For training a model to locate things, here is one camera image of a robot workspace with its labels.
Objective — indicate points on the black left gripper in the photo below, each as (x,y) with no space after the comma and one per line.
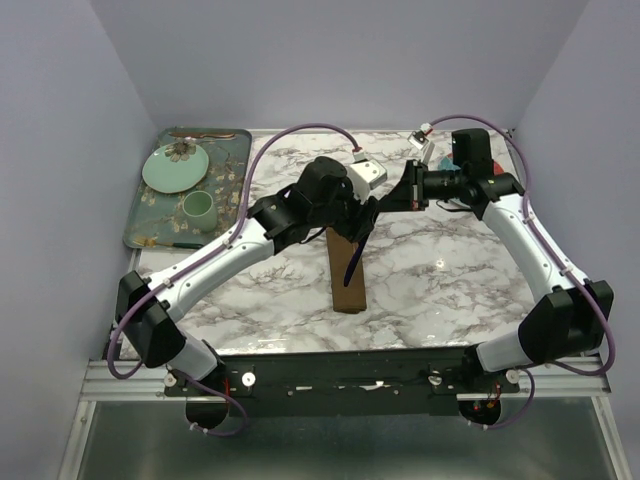
(358,226)

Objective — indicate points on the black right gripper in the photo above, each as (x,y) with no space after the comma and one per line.
(408,195)

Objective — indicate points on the blue handled knife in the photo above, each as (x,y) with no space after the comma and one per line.
(354,261)

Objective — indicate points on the brown fabric napkin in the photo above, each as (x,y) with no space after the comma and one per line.
(351,299)

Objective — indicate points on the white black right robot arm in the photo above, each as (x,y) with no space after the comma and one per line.
(570,316)

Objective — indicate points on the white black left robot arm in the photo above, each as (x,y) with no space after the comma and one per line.
(326,195)

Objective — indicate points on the red and teal plate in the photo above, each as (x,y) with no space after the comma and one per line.
(446,163)

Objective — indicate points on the mint green cup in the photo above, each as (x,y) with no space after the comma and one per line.
(200,211)

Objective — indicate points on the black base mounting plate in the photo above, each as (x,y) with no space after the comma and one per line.
(433,381)

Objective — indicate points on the mint green floral plate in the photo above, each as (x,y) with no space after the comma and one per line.
(176,167)

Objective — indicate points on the copper spoon on tray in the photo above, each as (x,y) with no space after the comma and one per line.
(202,136)

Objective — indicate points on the teal floral serving tray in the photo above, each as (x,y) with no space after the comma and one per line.
(160,216)

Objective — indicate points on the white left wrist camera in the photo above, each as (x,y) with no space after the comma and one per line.
(366,176)

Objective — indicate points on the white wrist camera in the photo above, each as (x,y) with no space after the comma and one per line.
(366,176)
(425,147)

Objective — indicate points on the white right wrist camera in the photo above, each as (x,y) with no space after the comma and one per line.
(425,147)

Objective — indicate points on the gold fork green handle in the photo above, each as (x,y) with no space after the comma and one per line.
(146,242)

